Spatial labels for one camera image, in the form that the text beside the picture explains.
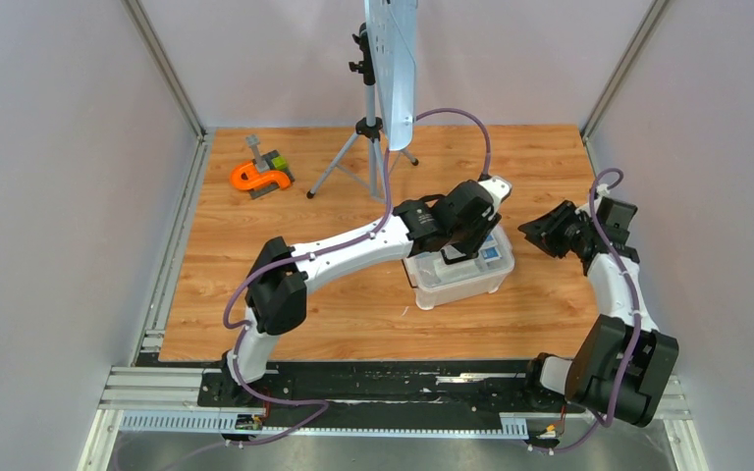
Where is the blue square alcohol pad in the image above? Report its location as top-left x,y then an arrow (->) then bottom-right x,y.
479,244 -> 503,263

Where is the white plastic box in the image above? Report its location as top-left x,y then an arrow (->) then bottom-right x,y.
403,225 -> 515,310

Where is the clear plastic lid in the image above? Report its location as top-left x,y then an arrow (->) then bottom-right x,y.
403,225 -> 515,291

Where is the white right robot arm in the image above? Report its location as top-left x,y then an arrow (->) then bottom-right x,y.
518,197 -> 679,428

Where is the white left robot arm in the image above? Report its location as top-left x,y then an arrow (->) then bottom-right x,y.
223,176 -> 512,405

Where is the grey tripod stand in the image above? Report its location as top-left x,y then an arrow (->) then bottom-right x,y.
305,23 -> 386,202

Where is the orange grey toy fixture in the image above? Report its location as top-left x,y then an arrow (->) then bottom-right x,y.
229,134 -> 295,199

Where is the white tablet panel on tripod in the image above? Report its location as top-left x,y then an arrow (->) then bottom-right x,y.
364,0 -> 418,151

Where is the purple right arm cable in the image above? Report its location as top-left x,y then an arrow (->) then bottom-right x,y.
522,168 -> 644,454

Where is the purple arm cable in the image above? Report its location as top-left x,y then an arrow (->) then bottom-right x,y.
522,168 -> 644,454
106,107 -> 493,471

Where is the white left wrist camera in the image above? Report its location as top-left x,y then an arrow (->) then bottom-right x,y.
479,176 -> 512,211

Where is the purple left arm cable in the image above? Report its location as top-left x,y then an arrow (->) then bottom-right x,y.
106,107 -> 493,471

